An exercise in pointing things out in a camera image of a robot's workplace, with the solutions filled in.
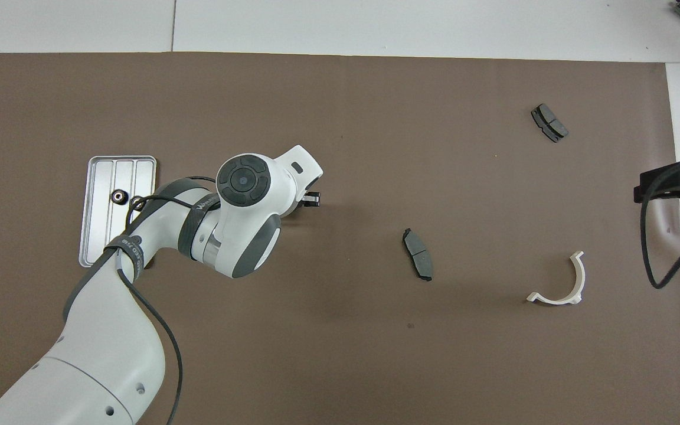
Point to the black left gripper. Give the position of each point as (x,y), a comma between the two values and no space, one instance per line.
(300,205)

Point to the large black bearing gear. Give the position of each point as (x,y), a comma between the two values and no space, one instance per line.
(137,203)

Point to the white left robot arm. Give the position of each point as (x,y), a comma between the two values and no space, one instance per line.
(104,354)

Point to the silver metal tray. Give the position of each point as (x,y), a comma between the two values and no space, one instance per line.
(98,224)

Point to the long dark grey brake pad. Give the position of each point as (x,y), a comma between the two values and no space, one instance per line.
(418,254)

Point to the short dark grey brake pad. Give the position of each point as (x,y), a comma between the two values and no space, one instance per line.
(549,122)

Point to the brown paper table mat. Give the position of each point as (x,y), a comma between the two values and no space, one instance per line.
(434,118)

